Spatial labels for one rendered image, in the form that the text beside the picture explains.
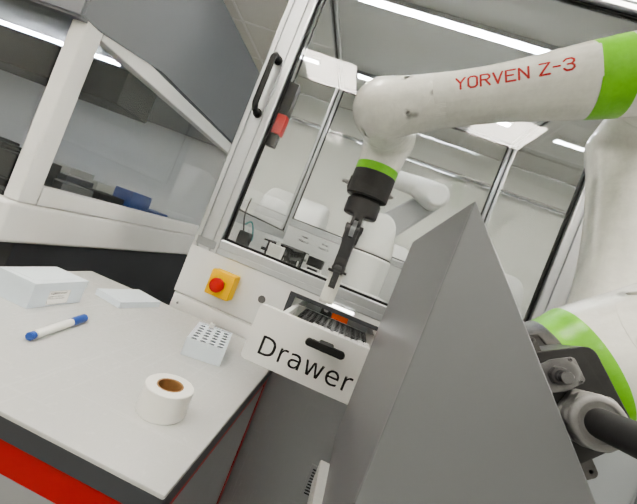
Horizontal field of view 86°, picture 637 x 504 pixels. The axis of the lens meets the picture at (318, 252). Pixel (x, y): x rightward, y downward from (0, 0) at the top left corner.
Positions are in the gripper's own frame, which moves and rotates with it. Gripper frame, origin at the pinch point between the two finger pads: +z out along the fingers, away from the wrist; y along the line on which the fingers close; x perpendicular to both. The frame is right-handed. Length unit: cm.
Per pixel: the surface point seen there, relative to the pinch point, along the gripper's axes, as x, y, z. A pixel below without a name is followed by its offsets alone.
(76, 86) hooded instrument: -76, -1, -22
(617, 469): 161, -115, 43
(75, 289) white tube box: -51, 8, 20
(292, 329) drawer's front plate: -3.5, 10.8, 9.0
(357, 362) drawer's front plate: 9.9, 10.9, 9.9
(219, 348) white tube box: -16.8, 5.9, 19.9
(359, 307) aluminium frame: 8.3, -20.0, 4.3
